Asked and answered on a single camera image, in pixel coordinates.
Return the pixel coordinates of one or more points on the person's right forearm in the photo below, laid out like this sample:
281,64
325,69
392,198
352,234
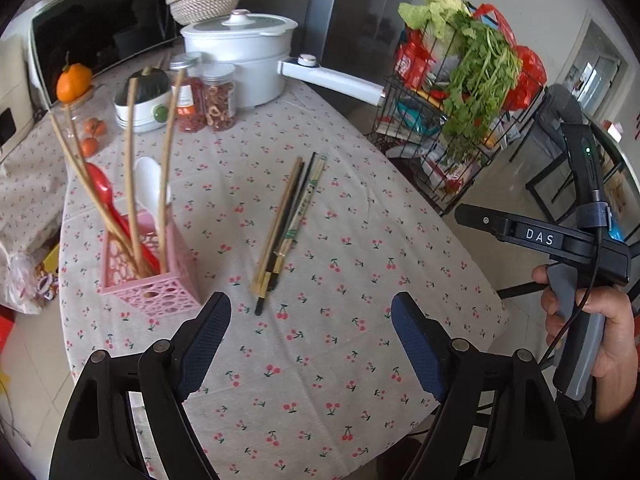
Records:
605,450

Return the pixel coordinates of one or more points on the bunch of leafy green herbs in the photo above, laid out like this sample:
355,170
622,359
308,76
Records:
480,75

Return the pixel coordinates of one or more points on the yellow box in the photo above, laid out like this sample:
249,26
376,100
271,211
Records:
52,260

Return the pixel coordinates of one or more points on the plastic jar of dried rings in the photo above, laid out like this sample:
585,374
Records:
219,102

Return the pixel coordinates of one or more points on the light bamboo chopstick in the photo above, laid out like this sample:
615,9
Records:
167,160
70,152
75,132

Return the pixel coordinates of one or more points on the napa cabbage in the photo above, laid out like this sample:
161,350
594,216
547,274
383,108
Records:
432,10

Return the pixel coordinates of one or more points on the person's right hand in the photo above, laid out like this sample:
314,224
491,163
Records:
617,350

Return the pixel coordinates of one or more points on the cherry print tablecloth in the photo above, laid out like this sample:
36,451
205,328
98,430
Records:
325,360

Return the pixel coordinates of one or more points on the glass jar of red snacks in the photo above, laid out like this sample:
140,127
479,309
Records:
189,105

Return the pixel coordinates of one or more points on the white plastic spoon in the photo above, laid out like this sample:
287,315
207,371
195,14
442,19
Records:
147,180

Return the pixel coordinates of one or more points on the glass jar with wooden lid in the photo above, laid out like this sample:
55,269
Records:
107,115

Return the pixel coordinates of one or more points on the white electric cooking pot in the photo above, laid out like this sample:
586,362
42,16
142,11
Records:
250,60

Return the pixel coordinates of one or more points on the grey refrigerator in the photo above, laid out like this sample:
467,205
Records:
360,25

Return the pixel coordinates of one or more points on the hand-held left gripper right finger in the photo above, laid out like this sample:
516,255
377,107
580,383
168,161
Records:
415,345

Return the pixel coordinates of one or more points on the dark green pumpkin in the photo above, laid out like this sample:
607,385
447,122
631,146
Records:
147,85

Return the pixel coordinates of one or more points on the clear crumpled plastic bag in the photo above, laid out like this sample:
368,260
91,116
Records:
22,285

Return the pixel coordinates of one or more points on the red plastic spoon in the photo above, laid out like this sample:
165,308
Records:
97,180

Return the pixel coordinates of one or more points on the cream air fryer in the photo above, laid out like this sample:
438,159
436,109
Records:
12,90

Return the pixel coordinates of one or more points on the pile of packets in rack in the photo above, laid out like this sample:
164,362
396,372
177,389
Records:
410,125

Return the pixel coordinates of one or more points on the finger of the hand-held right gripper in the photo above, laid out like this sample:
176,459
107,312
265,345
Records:
480,217

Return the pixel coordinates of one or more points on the red plastic bag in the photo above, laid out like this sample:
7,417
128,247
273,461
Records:
530,72

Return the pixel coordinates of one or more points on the grey chair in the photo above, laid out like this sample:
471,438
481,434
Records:
555,120

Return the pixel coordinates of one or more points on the bunch of dark and printed chopsticks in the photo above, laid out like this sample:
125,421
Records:
290,220

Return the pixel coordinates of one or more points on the red box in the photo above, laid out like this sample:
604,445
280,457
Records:
5,322

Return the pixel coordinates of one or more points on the black microwave oven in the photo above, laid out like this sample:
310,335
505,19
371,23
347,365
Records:
115,25

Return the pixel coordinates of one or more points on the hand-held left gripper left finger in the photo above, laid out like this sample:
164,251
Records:
205,345

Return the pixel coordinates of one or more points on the red snack packets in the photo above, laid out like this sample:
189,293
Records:
412,60

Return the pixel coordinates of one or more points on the large orange with stem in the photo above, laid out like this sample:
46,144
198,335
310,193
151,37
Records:
74,82

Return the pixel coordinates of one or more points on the white bowl with green knob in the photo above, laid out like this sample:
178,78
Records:
135,117

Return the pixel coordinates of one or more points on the small orange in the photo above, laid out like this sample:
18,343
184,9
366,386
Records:
90,146
95,126

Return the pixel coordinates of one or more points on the pink perforated utensil holder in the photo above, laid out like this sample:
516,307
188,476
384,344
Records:
170,285

